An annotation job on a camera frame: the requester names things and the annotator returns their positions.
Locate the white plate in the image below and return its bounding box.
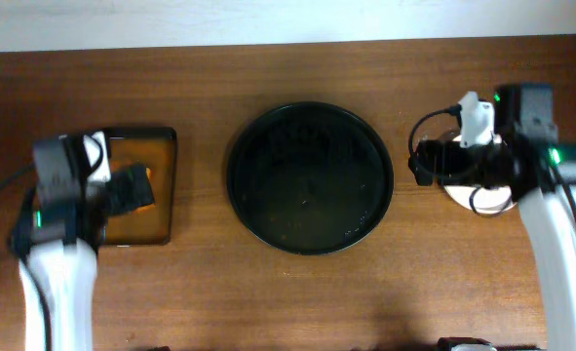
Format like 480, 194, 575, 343
441, 134, 518, 215

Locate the green orange scrub sponge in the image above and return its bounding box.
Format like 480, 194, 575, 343
115, 164, 154, 214

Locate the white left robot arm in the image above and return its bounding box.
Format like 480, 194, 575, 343
10, 164, 154, 350

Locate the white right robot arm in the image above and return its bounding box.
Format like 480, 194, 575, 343
408, 137, 576, 350

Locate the black rectangular water tray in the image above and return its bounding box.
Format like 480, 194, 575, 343
90, 126, 177, 246

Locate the round black serving tray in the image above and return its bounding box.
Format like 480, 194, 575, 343
225, 101, 395, 255

